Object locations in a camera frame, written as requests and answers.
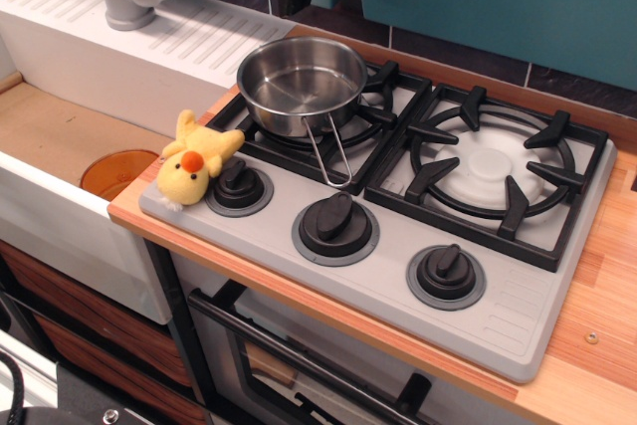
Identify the black right stove knob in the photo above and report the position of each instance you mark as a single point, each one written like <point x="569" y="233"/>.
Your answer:
<point x="446" y="278"/>

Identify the black left stove knob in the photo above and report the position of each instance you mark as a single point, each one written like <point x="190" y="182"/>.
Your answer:
<point x="239" y="191"/>

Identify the grey toy stove top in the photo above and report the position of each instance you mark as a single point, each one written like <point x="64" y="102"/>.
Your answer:
<point x="506" y="331"/>

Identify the black left burner grate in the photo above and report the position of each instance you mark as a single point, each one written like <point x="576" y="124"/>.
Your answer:
<point x="387" y="100"/>

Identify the white toy sink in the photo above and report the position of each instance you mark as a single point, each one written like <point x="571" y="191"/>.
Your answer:
<point x="74" y="90"/>

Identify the black right burner grate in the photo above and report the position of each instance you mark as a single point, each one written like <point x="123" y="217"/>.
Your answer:
<point x="515" y="181"/>

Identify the black stove knob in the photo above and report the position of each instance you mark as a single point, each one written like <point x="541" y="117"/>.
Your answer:
<point x="336" y="231"/>
<point x="239" y="191"/>
<point x="446" y="278"/>

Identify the black middle stove knob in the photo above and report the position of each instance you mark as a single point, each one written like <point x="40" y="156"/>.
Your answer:
<point x="336" y="231"/>

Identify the stainless steel pan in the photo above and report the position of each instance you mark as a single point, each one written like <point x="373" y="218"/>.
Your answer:
<point x="304" y="87"/>

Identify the orange plastic plate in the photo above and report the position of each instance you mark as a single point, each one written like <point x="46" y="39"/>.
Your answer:
<point x="111" y="174"/>

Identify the toy oven door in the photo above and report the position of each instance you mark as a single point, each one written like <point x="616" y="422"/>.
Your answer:
<point x="295" y="370"/>

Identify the wooden drawer unit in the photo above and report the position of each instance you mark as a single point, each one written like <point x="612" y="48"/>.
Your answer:
<point x="134" y="356"/>

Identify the black burner grate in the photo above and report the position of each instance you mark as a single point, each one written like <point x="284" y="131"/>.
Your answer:
<point x="387" y="100"/>
<point x="515" y="181"/>

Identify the yellow stuffed duck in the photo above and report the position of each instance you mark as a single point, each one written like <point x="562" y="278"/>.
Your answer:
<point x="192" y="159"/>

